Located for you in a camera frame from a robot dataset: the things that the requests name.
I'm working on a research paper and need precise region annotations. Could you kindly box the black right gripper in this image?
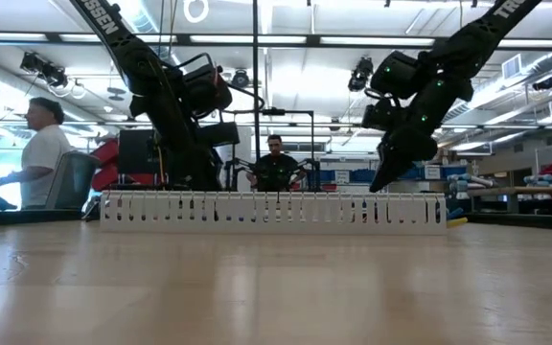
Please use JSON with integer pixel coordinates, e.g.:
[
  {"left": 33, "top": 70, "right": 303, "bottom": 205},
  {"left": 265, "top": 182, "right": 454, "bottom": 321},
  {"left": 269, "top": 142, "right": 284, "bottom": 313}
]
[{"left": 369, "top": 122, "right": 438, "bottom": 195}]

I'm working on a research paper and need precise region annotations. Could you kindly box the white slotted cable duct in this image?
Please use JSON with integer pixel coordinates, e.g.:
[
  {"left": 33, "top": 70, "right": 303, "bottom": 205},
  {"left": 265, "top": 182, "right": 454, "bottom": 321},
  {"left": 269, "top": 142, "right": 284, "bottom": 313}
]
[{"left": 99, "top": 190, "right": 449, "bottom": 237}]

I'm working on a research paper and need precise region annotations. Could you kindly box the black monitor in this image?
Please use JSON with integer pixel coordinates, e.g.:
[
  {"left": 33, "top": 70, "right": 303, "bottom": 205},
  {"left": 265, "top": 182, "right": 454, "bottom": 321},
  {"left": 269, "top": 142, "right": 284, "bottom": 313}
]
[{"left": 118, "top": 128, "right": 165, "bottom": 176}]

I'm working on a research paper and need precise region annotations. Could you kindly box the person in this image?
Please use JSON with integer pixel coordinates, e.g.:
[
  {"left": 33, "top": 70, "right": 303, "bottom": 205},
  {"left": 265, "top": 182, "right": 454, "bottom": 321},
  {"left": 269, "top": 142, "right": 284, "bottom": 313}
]
[
  {"left": 245, "top": 133, "right": 309, "bottom": 193},
  {"left": 0, "top": 96, "right": 79, "bottom": 210}
]

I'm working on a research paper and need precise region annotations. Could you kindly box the pale blue tube roll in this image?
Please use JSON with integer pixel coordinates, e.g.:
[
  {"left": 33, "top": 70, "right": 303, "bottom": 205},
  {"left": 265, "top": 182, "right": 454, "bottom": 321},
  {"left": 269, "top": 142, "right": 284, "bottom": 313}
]
[
  {"left": 523, "top": 173, "right": 552, "bottom": 188},
  {"left": 446, "top": 172, "right": 498, "bottom": 200}
]

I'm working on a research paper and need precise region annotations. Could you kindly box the red machine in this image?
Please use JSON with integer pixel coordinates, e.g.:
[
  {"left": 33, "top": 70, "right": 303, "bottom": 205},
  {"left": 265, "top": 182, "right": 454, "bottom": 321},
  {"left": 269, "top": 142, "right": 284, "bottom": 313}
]
[{"left": 88, "top": 138, "right": 162, "bottom": 192}]

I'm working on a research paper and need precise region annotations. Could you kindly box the grey office chair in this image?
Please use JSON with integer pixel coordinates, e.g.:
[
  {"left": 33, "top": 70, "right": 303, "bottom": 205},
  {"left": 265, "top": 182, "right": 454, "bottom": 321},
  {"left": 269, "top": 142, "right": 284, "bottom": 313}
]
[{"left": 44, "top": 151, "right": 104, "bottom": 212}]

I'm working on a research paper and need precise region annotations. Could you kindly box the wooden workbench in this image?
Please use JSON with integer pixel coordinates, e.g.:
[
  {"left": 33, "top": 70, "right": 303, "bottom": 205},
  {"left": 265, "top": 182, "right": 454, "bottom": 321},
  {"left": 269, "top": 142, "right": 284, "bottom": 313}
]
[{"left": 467, "top": 185, "right": 552, "bottom": 215}]

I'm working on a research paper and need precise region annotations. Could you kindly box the ceiling air vent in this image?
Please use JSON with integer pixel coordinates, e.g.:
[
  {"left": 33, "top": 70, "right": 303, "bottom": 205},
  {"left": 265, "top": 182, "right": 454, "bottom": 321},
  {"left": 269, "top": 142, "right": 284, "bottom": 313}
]
[{"left": 500, "top": 53, "right": 524, "bottom": 81}]

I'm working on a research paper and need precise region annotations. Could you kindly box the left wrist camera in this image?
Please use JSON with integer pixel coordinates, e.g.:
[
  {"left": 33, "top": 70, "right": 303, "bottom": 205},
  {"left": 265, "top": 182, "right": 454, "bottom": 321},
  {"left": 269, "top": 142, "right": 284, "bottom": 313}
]
[{"left": 197, "top": 121, "right": 242, "bottom": 148}]

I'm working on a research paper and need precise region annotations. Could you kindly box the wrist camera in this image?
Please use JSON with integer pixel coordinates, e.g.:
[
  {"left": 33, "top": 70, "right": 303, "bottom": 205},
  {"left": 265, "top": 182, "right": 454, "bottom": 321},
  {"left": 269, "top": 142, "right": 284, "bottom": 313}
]
[
  {"left": 361, "top": 98, "right": 404, "bottom": 131},
  {"left": 197, "top": 121, "right": 242, "bottom": 148}
]

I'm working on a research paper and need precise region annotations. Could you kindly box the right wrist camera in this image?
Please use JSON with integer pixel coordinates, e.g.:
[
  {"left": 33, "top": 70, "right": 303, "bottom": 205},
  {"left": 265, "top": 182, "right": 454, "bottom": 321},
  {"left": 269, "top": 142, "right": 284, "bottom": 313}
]
[{"left": 361, "top": 98, "right": 404, "bottom": 131}]

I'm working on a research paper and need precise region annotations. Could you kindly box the black camera cable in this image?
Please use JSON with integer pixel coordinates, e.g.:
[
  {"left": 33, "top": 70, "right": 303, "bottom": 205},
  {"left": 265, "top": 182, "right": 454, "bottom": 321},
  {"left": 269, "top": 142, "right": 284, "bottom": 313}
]
[{"left": 174, "top": 51, "right": 266, "bottom": 115}]

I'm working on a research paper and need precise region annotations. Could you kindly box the black dome camera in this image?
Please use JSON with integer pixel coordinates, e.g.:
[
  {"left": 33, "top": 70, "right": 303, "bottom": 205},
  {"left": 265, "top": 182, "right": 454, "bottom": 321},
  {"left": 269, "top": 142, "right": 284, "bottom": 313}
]
[{"left": 230, "top": 68, "right": 253, "bottom": 90}]

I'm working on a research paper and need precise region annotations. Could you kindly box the black overhead camera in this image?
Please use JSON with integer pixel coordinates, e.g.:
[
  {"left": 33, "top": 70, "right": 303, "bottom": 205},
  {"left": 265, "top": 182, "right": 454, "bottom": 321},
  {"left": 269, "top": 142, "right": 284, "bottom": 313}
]
[{"left": 346, "top": 56, "right": 376, "bottom": 93}]

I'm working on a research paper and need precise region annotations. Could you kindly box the white hanging ring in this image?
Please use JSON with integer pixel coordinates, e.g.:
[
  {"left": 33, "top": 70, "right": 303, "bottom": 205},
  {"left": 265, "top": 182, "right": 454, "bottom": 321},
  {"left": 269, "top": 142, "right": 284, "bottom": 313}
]
[{"left": 181, "top": 0, "right": 211, "bottom": 25}]

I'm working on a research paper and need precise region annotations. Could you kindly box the black ceiling camera rig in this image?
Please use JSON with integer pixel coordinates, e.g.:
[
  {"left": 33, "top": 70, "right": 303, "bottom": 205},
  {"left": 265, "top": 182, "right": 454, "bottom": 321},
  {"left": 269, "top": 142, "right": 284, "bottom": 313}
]
[{"left": 19, "top": 52, "right": 69, "bottom": 90}]

